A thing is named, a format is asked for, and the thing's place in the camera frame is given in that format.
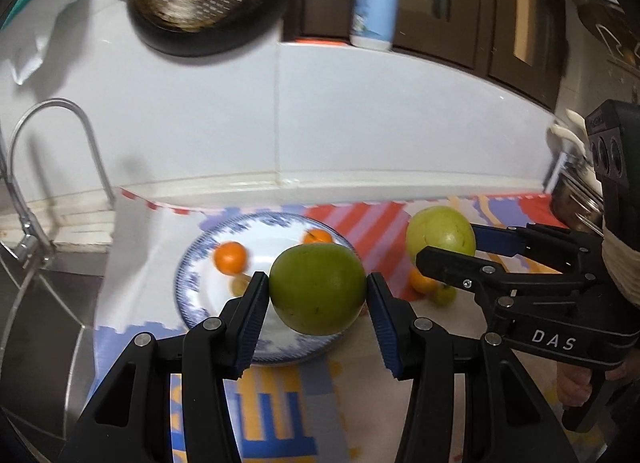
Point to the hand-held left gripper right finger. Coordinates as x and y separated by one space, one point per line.
385 328

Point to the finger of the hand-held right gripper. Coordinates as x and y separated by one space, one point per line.
450 265
497 239

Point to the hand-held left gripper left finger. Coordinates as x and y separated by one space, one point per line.
252 323

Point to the green apple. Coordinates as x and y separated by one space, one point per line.
317 288
435 230

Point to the small brown fruit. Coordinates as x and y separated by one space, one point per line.
240 284

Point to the blue-rimmed white plate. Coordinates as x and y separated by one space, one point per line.
205 288

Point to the mandarin orange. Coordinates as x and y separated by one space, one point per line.
317 237
422 284
231 258

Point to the person's right hand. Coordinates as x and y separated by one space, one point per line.
572 385

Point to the small green fruit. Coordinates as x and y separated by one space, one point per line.
444 297

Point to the stainless steel pot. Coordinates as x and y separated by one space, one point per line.
575 198

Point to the colourful printed tablecloth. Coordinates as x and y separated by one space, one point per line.
325 408

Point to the dark range hood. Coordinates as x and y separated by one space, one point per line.
605 23

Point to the stainless steel sink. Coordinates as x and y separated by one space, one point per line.
40 343

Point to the chrome pull-out kitchen faucet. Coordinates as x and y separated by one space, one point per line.
27 243

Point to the black frying pan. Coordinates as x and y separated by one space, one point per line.
165 38

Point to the thin gooseneck faucet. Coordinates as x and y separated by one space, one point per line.
50 103

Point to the dark brown window frame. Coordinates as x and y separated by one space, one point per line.
470 3

